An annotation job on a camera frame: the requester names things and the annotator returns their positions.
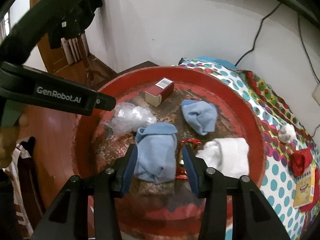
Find person left hand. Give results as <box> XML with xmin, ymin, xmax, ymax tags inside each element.
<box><xmin>0</xmin><ymin>114</ymin><xmax>28</xmax><ymax>168</ymax></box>

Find small white sock roll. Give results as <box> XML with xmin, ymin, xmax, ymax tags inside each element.
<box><xmin>278</xmin><ymin>124</ymin><xmax>296</xmax><ymax>144</ymax></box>

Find light blue sock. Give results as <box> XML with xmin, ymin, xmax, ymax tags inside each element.
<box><xmin>134</xmin><ymin>122</ymin><xmax>178</xmax><ymax>184</ymax></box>
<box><xmin>181</xmin><ymin>100</ymin><xmax>218</xmax><ymax>136</ymax></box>

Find red candy wrapper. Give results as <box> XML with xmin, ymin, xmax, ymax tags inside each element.
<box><xmin>176</xmin><ymin>138</ymin><xmax>202</xmax><ymax>180</ymax></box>

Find clear plastic bag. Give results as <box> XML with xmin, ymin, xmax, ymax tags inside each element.
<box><xmin>110</xmin><ymin>102</ymin><xmax>157</xmax><ymax>135</ymax></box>

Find red round tray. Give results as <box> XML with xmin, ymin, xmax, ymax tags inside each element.
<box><xmin>71</xmin><ymin>67</ymin><xmax>266</xmax><ymax>239</ymax></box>

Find polka dot bed sheet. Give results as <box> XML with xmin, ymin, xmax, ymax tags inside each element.
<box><xmin>180</xmin><ymin>58</ymin><xmax>319</xmax><ymax>239</ymax></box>

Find yellow medicine box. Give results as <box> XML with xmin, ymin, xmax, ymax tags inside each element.
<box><xmin>293</xmin><ymin>165</ymin><xmax>315</xmax><ymax>208</ymax></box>

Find hanging black clothes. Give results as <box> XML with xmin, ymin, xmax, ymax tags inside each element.
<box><xmin>48</xmin><ymin>0</ymin><xmax>103</xmax><ymax>49</ymax></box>

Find black charger cable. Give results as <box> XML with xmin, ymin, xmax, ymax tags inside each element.
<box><xmin>297</xmin><ymin>15</ymin><xmax>320</xmax><ymax>84</ymax></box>

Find dark red small box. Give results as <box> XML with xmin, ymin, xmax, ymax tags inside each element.
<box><xmin>145</xmin><ymin>77</ymin><xmax>175</xmax><ymax>107</ymax></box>

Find grey wall cable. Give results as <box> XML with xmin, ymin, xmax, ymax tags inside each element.
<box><xmin>235</xmin><ymin>2</ymin><xmax>282</xmax><ymax>67</ymax></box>

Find white wall socket plate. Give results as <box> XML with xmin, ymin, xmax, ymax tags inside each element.
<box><xmin>312</xmin><ymin>84</ymin><xmax>320</xmax><ymax>106</ymax></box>

